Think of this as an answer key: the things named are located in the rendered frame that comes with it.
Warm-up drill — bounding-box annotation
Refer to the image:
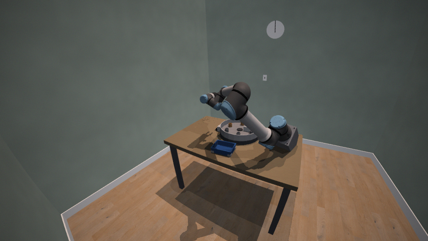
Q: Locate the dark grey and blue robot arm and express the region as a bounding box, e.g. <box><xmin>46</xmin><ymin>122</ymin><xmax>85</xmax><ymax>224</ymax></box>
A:
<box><xmin>200</xmin><ymin>82</ymin><xmax>292</xmax><ymax>150</ymax></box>

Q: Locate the blue open crate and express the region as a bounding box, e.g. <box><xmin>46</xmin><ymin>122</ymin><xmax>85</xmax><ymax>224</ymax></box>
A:
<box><xmin>210</xmin><ymin>140</ymin><xmax>236</xmax><ymax>157</ymax></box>

